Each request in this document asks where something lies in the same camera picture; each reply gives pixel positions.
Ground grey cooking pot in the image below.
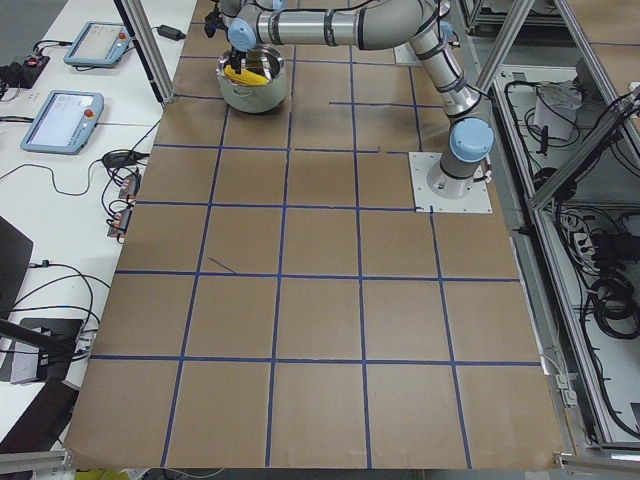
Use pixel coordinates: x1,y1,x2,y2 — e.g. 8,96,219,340
216,45,289,114

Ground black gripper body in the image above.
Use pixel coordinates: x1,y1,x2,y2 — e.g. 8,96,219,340
230,48,246,61

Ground black cable bundle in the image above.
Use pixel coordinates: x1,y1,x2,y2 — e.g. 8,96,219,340
582,272,640,341

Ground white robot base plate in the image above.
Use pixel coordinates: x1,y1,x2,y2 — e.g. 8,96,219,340
408,152,493,214

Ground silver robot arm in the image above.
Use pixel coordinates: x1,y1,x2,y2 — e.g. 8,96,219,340
214,1,494,200

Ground black power adapter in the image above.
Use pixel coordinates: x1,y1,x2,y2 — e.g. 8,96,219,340
157,24,186,41

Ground blue teach pendant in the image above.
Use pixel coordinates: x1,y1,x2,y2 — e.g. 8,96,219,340
63,22,131,68
20,90,104,155

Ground upper blue teach pendant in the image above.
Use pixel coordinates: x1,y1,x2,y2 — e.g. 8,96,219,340
63,22,131,68

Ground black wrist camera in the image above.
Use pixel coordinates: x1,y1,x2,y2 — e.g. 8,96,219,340
204,10,227,38

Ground aluminium frame post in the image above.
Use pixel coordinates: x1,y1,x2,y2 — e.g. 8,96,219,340
114,0,175,105

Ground small circuit board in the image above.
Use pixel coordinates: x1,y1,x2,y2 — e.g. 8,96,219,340
106,169,142,242

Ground yellow corn cob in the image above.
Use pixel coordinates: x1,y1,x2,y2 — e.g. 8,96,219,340
224,65,270,87

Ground lower blue teach pendant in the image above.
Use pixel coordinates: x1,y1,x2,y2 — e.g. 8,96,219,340
20,90,104,155

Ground black monitor stand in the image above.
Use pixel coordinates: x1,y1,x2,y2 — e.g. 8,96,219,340
1,318,83,384

